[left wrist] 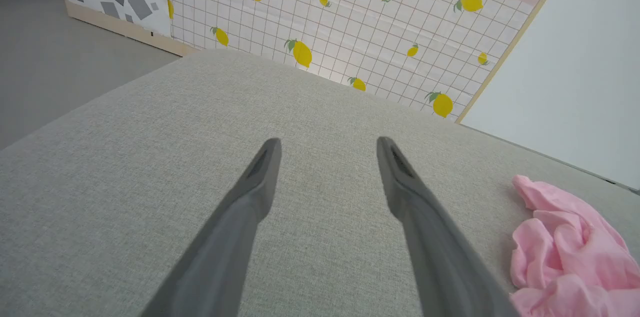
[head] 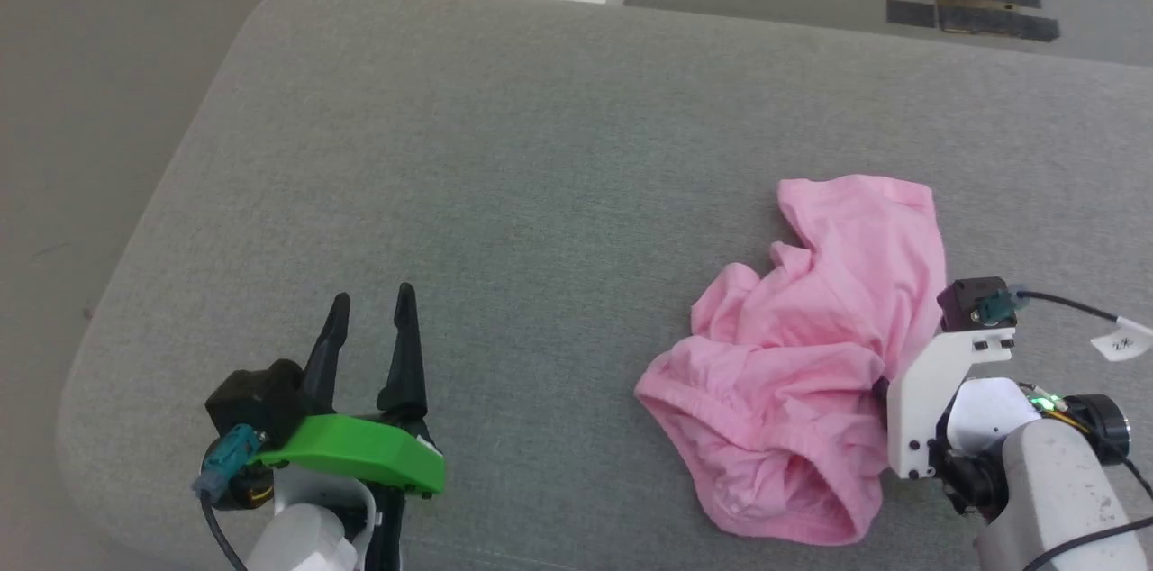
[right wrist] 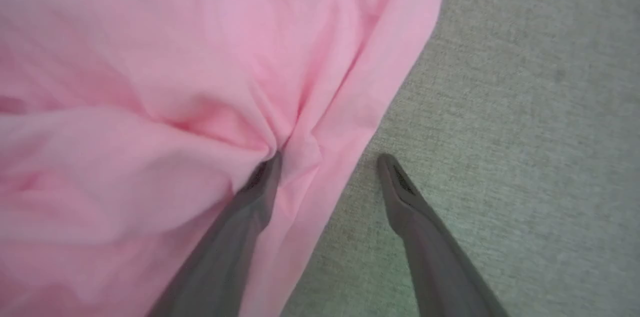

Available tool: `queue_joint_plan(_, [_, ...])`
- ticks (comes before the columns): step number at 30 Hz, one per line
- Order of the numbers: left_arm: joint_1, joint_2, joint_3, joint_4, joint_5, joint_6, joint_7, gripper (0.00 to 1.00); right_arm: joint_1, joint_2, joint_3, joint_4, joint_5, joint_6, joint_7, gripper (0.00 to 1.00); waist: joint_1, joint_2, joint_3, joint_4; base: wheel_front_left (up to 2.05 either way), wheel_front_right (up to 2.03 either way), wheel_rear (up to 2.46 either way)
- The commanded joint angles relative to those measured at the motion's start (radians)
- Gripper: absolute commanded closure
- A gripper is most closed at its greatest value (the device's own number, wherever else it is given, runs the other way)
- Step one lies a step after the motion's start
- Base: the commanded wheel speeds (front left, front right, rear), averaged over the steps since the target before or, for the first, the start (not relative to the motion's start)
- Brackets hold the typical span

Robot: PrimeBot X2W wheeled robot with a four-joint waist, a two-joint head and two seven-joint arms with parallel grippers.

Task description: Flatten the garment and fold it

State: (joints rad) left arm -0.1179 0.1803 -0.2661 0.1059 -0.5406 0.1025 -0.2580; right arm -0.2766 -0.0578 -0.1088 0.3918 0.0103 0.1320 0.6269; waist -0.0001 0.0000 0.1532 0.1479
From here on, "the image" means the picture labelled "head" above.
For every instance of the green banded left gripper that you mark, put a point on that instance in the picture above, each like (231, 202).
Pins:
(360, 449)

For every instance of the small black floor mat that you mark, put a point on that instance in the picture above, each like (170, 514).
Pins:
(910, 13)

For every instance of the grey fabric sofa cushion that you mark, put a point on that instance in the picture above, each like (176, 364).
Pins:
(540, 193)

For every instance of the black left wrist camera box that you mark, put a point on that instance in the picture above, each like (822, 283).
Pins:
(257, 400)

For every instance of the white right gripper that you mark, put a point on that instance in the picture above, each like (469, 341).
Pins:
(923, 400)

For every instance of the pink garment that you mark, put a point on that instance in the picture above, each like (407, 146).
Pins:
(811, 373)

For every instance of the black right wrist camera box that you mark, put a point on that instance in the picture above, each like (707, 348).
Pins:
(973, 303)

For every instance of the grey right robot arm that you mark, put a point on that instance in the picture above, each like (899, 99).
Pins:
(1054, 499)

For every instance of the long black floor mat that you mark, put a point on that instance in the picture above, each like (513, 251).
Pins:
(998, 22)

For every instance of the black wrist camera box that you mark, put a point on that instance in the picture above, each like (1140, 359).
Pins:
(973, 303)
(257, 400)

